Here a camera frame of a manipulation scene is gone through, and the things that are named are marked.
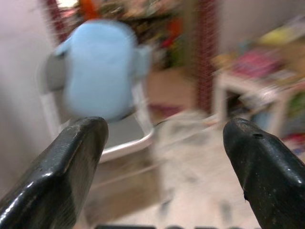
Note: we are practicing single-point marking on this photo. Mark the white toy shelf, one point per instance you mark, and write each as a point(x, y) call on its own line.
point(250, 88)

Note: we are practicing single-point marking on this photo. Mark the light blue soft bag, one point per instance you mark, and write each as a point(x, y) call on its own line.
point(100, 69)

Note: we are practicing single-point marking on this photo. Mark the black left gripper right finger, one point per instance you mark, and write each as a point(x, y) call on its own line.
point(269, 176)

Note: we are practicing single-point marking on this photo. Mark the grey chair with white frame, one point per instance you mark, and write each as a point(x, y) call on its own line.
point(126, 133)

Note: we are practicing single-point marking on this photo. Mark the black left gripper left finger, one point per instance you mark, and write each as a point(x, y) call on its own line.
point(54, 176)

